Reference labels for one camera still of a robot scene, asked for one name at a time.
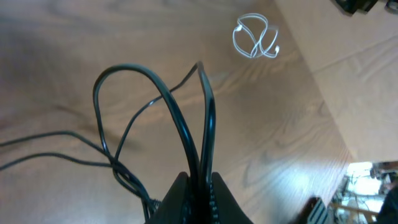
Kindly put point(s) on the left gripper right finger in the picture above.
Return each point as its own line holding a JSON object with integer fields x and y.
{"x": 224, "y": 209}

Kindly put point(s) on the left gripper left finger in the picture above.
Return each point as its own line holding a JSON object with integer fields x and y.
{"x": 174, "y": 208}

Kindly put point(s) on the person in dark clothes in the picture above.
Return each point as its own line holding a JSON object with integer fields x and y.
{"x": 388, "y": 211}

